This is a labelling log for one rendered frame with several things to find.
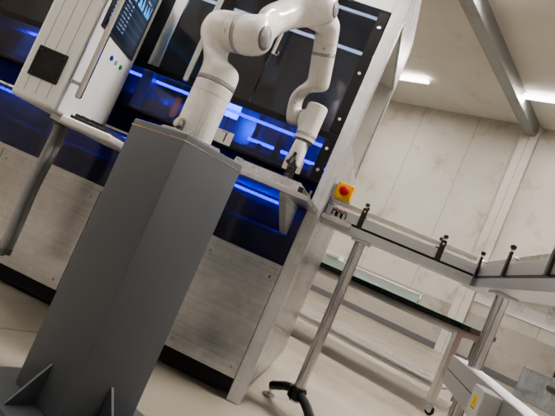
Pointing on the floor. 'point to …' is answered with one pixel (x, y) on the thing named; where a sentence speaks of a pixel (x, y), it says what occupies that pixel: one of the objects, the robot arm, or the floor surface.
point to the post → (319, 202)
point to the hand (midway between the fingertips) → (287, 177)
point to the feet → (291, 394)
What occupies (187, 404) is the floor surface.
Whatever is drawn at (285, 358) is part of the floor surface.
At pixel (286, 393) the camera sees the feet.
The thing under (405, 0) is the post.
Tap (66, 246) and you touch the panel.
